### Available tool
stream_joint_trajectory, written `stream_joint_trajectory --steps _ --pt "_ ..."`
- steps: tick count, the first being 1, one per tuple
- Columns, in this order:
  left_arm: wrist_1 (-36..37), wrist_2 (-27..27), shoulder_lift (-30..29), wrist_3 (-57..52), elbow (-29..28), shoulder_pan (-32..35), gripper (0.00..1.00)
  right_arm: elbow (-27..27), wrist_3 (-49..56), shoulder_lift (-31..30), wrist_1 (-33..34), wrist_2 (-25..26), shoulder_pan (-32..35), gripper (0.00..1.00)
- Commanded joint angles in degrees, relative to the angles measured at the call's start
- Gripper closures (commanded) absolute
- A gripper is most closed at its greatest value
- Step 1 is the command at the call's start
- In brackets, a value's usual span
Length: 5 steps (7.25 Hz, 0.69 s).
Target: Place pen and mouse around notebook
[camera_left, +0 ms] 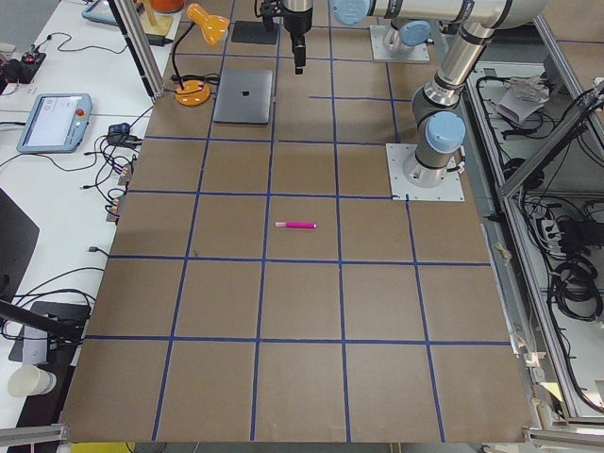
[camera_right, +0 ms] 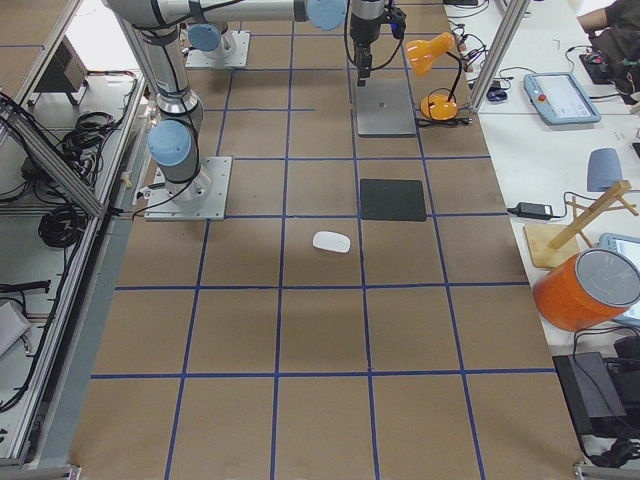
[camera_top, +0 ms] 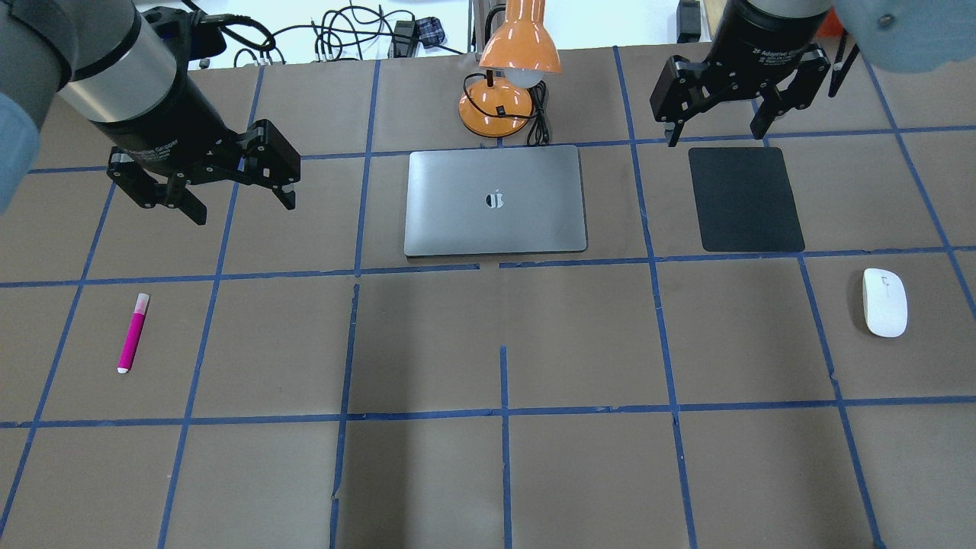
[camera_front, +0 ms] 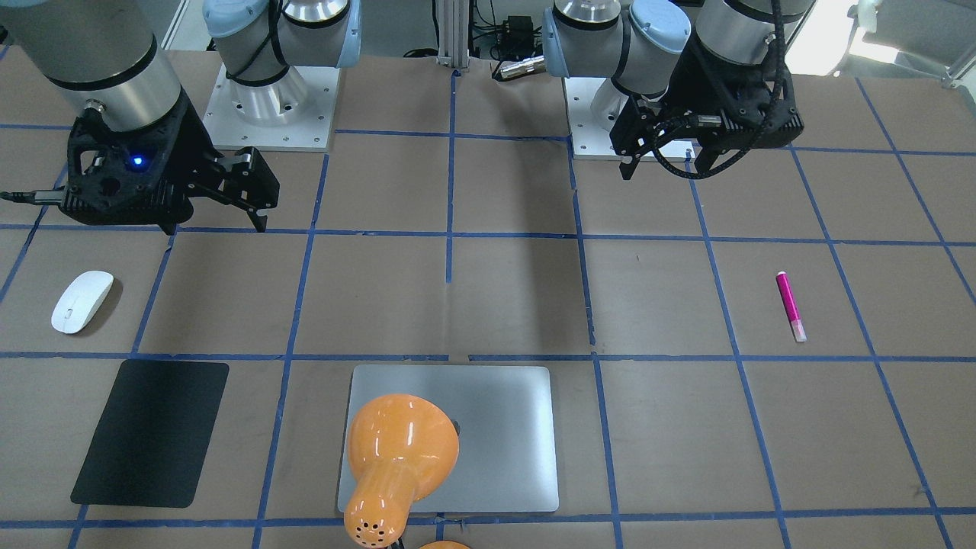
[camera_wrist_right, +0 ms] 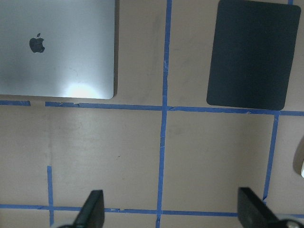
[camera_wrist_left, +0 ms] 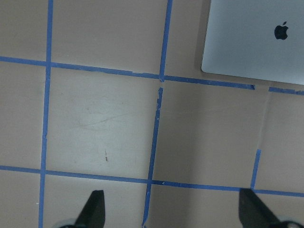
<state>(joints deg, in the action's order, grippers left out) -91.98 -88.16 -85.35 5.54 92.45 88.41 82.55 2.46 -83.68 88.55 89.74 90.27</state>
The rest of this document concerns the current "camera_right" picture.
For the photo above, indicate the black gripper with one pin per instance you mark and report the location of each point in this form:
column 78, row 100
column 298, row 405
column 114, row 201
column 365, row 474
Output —
column 364, row 26

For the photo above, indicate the black power adapter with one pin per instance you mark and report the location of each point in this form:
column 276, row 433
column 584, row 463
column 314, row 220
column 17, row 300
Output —
column 533, row 211

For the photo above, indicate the wooden stand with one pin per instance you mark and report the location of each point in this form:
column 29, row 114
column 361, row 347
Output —
column 550, row 245

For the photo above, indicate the orange desk lamp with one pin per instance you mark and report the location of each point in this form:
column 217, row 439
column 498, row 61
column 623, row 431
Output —
column 422, row 55

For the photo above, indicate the black equipment box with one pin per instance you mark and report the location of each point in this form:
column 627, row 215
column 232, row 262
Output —
column 601, row 393

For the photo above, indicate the orange cylindrical container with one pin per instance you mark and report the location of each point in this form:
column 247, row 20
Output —
column 572, row 296

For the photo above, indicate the blue teach pendant tablet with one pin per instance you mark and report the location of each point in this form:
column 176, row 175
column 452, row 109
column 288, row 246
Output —
column 559, row 99

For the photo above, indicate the white computer mouse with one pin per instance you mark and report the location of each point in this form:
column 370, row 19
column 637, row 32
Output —
column 332, row 242

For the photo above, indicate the black mousepad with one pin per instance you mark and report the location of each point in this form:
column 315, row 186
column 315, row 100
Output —
column 392, row 200

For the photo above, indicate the aluminium frame post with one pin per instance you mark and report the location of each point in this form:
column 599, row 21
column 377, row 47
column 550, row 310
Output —
column 505, row 33

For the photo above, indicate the grey blue pad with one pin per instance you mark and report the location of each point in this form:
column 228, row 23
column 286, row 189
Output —
column 603, row 169

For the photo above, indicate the silver closed laptop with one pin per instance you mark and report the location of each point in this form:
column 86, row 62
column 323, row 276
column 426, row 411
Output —
column 384, row 109

